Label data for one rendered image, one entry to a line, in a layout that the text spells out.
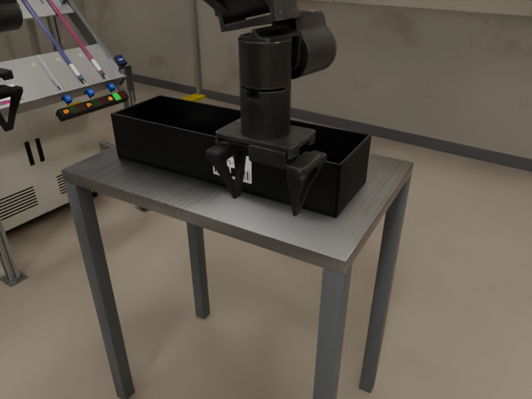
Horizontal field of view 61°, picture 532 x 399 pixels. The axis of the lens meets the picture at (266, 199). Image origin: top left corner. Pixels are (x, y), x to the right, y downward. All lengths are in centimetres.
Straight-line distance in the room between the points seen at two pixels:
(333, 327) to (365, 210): 23
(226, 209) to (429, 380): 104
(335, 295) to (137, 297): 126
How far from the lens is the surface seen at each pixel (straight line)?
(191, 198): 94
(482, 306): 204
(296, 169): 49
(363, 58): 342
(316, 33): 55
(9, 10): 96
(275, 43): 48
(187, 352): 171
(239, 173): 59
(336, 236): 82
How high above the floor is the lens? 126
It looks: 30 degrees down
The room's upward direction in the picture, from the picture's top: straight up
